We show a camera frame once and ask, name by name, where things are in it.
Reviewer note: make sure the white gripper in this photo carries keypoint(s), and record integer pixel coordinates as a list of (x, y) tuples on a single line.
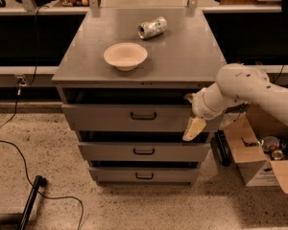
[(201, 104)]

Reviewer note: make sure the grey top drawer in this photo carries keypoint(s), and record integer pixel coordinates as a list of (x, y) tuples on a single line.
[(127, 117)]

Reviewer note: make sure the grey drawer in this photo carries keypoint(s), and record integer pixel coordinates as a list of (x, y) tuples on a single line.
[(127, 117), (143, 175), (160, 152)]

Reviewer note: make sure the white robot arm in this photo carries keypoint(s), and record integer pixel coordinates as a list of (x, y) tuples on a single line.
[(235, 84)]

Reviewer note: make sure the grey metal drawer cabinet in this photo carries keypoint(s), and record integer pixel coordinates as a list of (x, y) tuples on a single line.
[(184, 59)]

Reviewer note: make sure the grey middle drawer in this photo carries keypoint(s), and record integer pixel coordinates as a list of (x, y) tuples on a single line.
[(160, 152)]

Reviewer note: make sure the grey bottom drawer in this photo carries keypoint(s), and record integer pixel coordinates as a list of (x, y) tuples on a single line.
[(143, 175)]

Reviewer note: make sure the brown cardboard box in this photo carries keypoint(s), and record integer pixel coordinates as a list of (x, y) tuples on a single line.
[(255, 165)]

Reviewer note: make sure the white paper bowl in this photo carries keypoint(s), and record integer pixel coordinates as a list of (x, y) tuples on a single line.
[(125, 56)]

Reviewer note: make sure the cans in cardboard box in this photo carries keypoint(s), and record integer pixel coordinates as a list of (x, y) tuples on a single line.
[(275, 148)]

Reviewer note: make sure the crushed silver soda can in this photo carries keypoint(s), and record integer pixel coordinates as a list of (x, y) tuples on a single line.
[(153, 28)]

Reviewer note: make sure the black metal stand leg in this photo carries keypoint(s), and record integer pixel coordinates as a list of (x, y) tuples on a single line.
[(39, 182)]

